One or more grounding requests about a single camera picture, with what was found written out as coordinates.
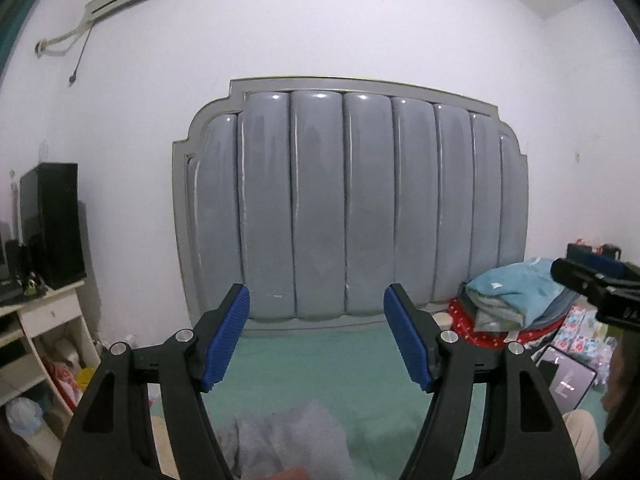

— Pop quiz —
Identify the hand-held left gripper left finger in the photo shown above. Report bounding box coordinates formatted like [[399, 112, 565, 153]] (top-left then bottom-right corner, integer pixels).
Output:
[[52, 283, 251, 480]]

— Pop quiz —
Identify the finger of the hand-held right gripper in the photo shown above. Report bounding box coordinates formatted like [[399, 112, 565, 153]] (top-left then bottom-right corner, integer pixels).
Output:
[[550, 252, 630, 295]]

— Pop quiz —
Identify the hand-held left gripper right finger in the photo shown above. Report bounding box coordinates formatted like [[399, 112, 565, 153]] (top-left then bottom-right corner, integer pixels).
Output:
[[383, 283, 583, 480]]

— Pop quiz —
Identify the grey fleece garment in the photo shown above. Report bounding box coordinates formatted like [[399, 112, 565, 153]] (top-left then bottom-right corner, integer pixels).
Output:
[[220, 400, 356, 480]]

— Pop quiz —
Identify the floral printed cloth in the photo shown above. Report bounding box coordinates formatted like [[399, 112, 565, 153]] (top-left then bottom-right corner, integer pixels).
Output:
[[552, 305, 618, 391]]

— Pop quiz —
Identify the red dotted blanket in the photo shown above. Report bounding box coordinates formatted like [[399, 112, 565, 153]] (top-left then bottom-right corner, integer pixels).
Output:
[[447, 297, 566, 351]]

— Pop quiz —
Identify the teal blanket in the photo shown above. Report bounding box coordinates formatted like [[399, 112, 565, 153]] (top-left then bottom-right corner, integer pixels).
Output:
[[460, 257, 571, 333]]

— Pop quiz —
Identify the grey tablet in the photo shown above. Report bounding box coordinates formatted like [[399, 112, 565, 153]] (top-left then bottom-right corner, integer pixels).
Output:
[[537, 345, 598, 408]]

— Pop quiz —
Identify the green bed sheet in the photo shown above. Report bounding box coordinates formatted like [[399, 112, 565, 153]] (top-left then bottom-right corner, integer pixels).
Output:
[[145, 327, 613, 480]]

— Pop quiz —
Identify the person's beige trouser leg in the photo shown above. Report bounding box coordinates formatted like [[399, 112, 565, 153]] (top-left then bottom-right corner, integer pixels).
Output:
[[562, 410, 601, 480]]

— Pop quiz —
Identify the grey padded headboard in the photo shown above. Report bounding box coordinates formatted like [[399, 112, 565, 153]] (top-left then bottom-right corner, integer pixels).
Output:
[[171, 77, 530, 333]]

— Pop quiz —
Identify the red and white plastic bag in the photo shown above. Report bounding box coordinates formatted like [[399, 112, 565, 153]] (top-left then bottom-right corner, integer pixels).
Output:
[[42, 355, 83, 406]]

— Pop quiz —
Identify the black speaker box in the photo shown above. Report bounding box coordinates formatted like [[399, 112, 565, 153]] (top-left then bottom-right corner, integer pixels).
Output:
[[19, 162, 87, 291]]

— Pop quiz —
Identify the pale blue plastic bag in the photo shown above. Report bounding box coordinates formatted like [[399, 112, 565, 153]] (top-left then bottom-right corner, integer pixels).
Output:
[[5, 397, 45, 438]]

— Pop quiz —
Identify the black power cable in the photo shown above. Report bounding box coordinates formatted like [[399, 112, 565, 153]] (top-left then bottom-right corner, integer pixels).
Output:
[[68, 25, 93, 86]]

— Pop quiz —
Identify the white air conditioner hose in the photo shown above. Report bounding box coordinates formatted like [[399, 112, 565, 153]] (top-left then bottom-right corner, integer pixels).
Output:
[[35, 17, 96, 56]]

